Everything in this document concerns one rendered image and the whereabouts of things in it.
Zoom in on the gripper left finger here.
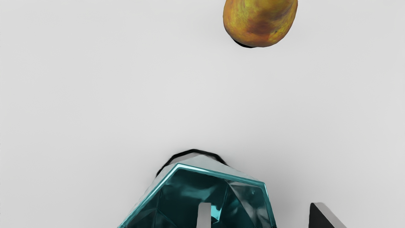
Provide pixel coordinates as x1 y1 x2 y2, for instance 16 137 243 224
196 203 212 228

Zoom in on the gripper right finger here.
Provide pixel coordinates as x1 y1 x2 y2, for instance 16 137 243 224
308 202 348 228

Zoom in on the teal faceted mug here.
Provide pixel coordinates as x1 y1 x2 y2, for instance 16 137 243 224
118 154 277 228

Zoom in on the yellow-red mango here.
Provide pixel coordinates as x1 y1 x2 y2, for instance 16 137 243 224
223 0 298 48

